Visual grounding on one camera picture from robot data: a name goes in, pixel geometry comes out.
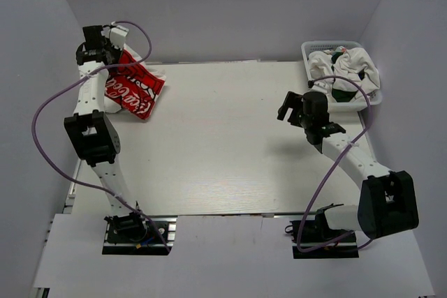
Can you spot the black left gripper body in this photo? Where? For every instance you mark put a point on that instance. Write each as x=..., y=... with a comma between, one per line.
x=114, y=52

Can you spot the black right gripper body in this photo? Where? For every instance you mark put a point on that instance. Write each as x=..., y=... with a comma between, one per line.
x=298, y=119

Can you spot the white t-shirt green trim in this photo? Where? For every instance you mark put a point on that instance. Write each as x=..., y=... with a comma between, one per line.
x=133, y=86

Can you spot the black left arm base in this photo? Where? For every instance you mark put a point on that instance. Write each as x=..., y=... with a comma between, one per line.
x=132, y=235

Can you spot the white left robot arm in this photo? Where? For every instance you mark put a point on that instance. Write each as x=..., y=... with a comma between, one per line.
x=92, y=135

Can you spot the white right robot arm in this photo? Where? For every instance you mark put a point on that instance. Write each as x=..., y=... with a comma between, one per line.
x=387, y=203

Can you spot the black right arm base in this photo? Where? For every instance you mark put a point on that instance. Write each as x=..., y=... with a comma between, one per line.
x=316, y=231

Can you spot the white t-shirt cartoon print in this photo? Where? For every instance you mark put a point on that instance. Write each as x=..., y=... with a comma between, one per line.
x=345, y=73

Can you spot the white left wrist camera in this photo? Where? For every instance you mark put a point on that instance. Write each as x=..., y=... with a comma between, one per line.
x=117, y=35

